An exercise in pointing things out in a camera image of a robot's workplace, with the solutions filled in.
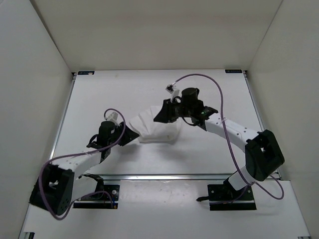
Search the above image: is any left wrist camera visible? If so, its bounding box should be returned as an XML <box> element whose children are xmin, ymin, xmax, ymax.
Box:
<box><xmin>104</xmin><ymin>112</ymin><xmax>119</xmax><ymax>126</ymax></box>

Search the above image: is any white pleated skirt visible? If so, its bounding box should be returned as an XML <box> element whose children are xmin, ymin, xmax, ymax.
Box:
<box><xmin>128</xmin><ymin>106</ymin><xmax>181</xmax><ymax>143</ymax></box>

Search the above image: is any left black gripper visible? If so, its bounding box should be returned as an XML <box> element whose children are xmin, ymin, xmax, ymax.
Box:
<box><xmin>109</xmin><ymin>120</ymin><xmax>140</xmax><ymax>145</ymax></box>

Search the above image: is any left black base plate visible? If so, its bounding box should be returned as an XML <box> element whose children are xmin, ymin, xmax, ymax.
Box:
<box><xmin>73</xmin><ymin>182</ymin><xmax>120</xmax><ymax>210</ymax></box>

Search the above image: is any blue corner label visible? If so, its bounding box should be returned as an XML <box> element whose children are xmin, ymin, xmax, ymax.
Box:
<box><xmin>225</xmin><ymin>69</ymin><xmax>242</xmax><ymax>74</ymax></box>
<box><xmin>77</xmin><ymin>71</ymin><xmax>95</xmax><ymax>75</ymax></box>

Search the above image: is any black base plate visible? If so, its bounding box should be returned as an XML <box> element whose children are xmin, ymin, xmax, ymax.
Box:
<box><xmin>196</xmin><ymin>184</ymin><xmax>257</xmax><ymax>211</ymax></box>
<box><xmin>73</xmin><ymin>182</ymin><xmax>120</xmax><ymax>210</ymax></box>

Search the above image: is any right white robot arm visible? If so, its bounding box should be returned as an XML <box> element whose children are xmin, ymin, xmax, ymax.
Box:
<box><xmin>154</xmin><ymin>88</ymin><xmax>285</xmax><ymax>200</ymax></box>

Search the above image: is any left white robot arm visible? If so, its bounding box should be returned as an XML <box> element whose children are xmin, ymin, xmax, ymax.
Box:
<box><xmin>29</xmin><ymin>121</ymin><xmax>140</xmax><ymax>219</ymax></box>

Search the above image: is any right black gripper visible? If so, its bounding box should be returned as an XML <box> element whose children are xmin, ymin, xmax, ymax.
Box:
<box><xmin>154</xmin><ymin>99</ymin><xmax>192</xmax><ymax>124</ymax></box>

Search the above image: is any right blue corner label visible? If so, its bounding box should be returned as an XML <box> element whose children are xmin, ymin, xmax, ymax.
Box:
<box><xmin>225</xmin><ymin>69</ymin><xmax>242</xmax><ymax>74</ymax></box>

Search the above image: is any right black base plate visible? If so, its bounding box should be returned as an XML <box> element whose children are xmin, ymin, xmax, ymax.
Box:
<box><xmin>196</xmin><ymin>184</ymin><xmax>257</xmax><ymax>211</ymax></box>

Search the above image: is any left blue corner label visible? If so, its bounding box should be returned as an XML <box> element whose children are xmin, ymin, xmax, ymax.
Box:
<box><xmin>77</xmin><ymin>71</ymin><xmax>95</xmax><ymax>75</ymax></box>

